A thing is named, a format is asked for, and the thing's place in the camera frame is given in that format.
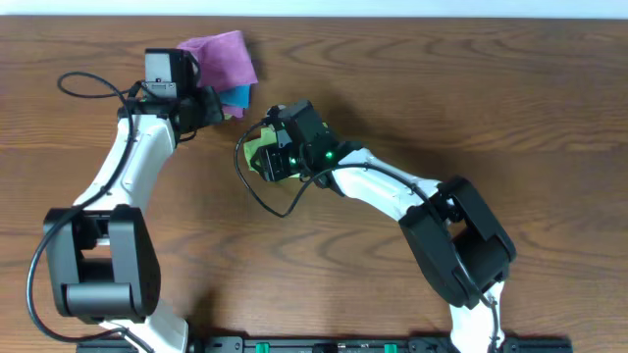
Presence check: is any light green cloth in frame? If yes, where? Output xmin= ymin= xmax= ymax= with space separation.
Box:
xmin=243 ymin=126 xmax=299 ymax=182

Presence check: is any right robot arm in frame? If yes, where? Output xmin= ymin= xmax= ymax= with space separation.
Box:
xmin=248 ymin=100 xmax=516 ymax=352

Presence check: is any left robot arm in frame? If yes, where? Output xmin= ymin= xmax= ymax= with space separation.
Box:
xmin=26 ymin=48 xmax=225 ymax=352

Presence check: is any blue folded cloth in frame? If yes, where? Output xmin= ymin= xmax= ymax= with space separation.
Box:
xmin=219 ymin=85 xmax=250 ymax=109

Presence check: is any purple folded cloth on top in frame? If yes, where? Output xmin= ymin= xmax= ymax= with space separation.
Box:
xmin=177 ymin=30 xmax=258 ymax=92

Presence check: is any right black cable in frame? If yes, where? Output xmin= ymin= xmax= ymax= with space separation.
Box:
xmin=233 ymin=117 xmax=501 ymax=353

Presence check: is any black cable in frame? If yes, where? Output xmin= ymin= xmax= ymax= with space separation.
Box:
xmin=233 ymin=117 xmax=501 ymax=353
xmin=26 ymin=71 xmax=202 ymax=344

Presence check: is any left black cable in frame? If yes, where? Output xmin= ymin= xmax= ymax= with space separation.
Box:
xmin=26 ymin=71 xmax=202 ymax=344

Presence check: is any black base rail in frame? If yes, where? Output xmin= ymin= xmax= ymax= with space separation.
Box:
xmin=76 ymin=334 xmax=574 ymax=353

